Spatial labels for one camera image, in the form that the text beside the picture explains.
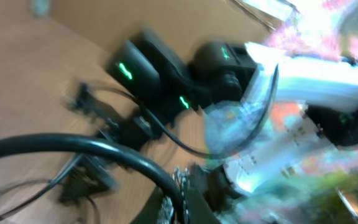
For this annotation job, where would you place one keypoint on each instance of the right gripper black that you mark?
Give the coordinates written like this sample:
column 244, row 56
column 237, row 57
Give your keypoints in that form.
column 134, row 131

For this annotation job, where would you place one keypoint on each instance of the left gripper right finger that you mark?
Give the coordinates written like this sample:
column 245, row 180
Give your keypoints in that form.
column 195, row 208

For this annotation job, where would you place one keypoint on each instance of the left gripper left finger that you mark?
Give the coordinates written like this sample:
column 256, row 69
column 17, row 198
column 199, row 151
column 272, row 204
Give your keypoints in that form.
column 157, row 209

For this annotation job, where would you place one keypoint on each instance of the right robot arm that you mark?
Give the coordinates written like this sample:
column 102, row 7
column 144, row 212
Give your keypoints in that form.
column 155, row 78

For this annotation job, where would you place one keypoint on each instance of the cardboard backdrop panel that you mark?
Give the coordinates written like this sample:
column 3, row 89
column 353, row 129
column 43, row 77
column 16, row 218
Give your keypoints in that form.
column 183, row 25

